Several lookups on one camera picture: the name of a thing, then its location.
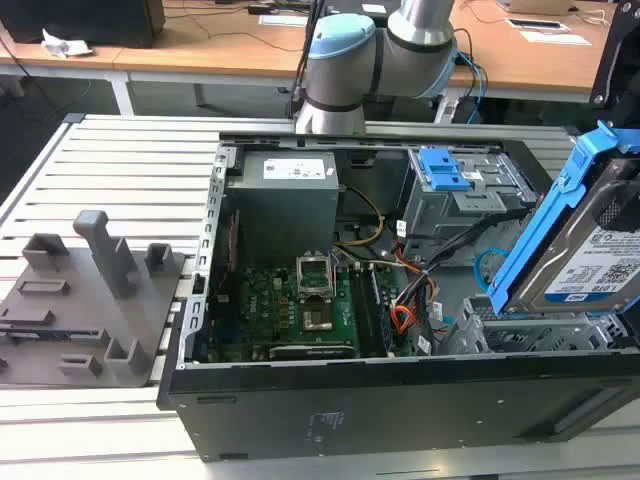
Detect blue disk data wire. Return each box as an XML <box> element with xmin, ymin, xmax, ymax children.
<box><xmin>473</xmin><ymin>248</ymin><xmax>507</xmax><ymax>297</ymax></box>

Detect grey metal disk bay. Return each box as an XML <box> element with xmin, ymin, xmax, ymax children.
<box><xmin>439</xmin><ymin>294</ymin><xmax>632</xmax><ymax>357</ymax></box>

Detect orange red wire bundle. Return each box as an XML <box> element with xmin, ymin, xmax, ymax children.
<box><xmin>391</xmin><ymin>303</ymin><xmax>425</xmax><ymax>335</ymax></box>

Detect grey plastic parts rack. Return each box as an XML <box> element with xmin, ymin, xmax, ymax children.
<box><xmin>0</xmin><ymin>209</ymin><xmax>187</xmax><ymax>389</ymax></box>

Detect crumpled white paper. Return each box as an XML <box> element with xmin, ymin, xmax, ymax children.
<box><xmin>41</xmin><ymin>28</ymin><xmax>95</xmax><ymax>59</ymax></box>

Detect black wire bundle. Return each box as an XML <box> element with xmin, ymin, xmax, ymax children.
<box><xmin>394</xmin><ymin>209</ymin><xmax>526</xmax><ymax>314</ymax></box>

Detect blue cable behind arm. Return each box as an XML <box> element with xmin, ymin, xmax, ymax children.
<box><xmin>455</xmin><ymin>49</ymin><xmax>490</xmax><ymax>126</ymax></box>

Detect black open PC case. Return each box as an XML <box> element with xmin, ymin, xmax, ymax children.
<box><xmin>157</xmin><ymin>130</ymin><xmax>640</xmax><ymax>464</ymax></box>

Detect black framed tablet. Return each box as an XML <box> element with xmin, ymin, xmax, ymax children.
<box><xmin>507</xmin><ymin>18</ymin><xmax>570</xmax><ymax>33</ymax></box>

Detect black computer tower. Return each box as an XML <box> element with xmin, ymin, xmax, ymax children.
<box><xmin>0</xmin><ymin>0</ymin><xmax>166</xmax><ymax>50</ymax></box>

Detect grey metal drive cage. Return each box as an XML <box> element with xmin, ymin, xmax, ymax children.
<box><xmin>403</xmin><ymin>147</ymin><xmax>540</xmax><ymax>254</ymax></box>

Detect blue drive cage latch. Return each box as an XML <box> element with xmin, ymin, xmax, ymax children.
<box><xmin>419</xmin><ymin>147</ymin><xmax>474</xmax><ymax>192</ymax></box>

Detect black expansion slot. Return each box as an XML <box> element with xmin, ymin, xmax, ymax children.
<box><xmin>268</xmin><ymin>341</ymin><xmax>355</xmax><ymax>361</ymax></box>

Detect grey power supply unit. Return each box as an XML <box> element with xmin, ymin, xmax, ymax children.
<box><xmin>224</xmin><ymin>151</ymin><xmax>342</xmax><ymax>274</ymax></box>

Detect metal socket cover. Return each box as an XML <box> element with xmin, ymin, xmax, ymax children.
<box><xmin>295</xmin><ymin>253</ymin><xmax>335</xmax><ymax>302</ymax></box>

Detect green motherboard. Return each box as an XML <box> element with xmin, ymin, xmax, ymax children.
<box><xmin>207</xmin><ymin>249</ymin><xmax>426</xmax><ymax>362</ymax></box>

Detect yellow power wire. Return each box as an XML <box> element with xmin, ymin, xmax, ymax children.
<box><xmin>333</xmin><ymin>186</ymin><xmax>387</xmax><ymax>247</ymax></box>

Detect hard disk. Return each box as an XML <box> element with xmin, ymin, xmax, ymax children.
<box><xmin>487</xmin><ymin>119</ymin><xmax>640</xmax><ymax>317</ymax></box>

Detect blue RAM slot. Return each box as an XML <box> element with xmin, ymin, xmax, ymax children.
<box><xmin>370</xmin><ymin>267</ymin><xmax>397</xmax><ymax>357</ymax></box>

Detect thin red wire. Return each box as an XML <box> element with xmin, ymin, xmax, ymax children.
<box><xmin>213</xmin><ymin>209</ymin><xmax>240</xmax><ymax>302</ymax></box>

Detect white paper sheet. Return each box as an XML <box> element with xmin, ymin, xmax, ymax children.
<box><xmin>258</xmin><ymin>14</ymin><xmax>312</xmax><ymax>28</ymax></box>
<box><xmin>519</xmin><ymin>29</ymin><xmax>593</xmax><ymax>47</ymax></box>

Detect wooden office desk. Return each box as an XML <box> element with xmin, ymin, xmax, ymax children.
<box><xmin>0</xmin><ymin>13</ymin><xmax>169</xmax><ymax>72</ymax></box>
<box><xmin>112</xmin><ymin>0</ymin><xmax>621</xmax><ymax>105</ymax></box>

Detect black RAM slot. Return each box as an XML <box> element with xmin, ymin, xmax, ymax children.
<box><xmin>348</xmin><ymin>265</ymin><xmax>384</xmax><ymax>359</ymax></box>

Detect black cables at arm base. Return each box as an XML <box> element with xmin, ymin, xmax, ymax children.
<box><xmin>287</xmin><ymin>0</ymin><xmax>327</xmax><ymax>120</ymax></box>

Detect CPU socket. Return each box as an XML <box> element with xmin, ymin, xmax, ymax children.
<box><xmin>299</xmin><ymin>303</ymin><xmax>337</xmax><ymax>335</ymax></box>

